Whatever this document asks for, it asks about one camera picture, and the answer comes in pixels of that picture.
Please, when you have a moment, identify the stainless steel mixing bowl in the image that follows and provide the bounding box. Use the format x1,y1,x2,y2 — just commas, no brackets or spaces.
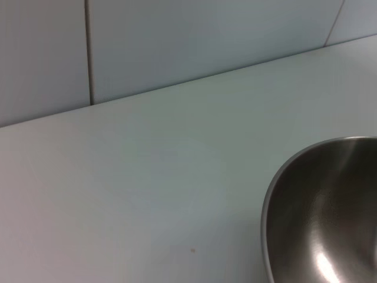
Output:
260,136,377,283

